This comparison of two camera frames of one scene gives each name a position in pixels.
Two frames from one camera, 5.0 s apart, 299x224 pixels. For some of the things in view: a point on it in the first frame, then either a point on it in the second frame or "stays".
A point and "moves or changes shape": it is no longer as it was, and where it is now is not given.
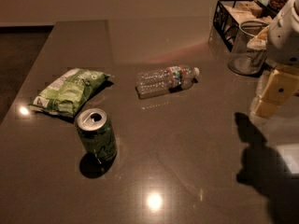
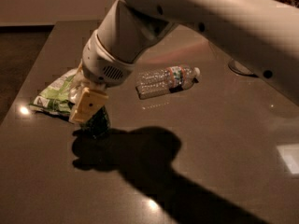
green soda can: x=97 y=134 moves or changes shape
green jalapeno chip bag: x=65 y=93 stays
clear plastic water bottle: x=163 y=81 stays
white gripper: x=284 y=42 -> x=100 y=66
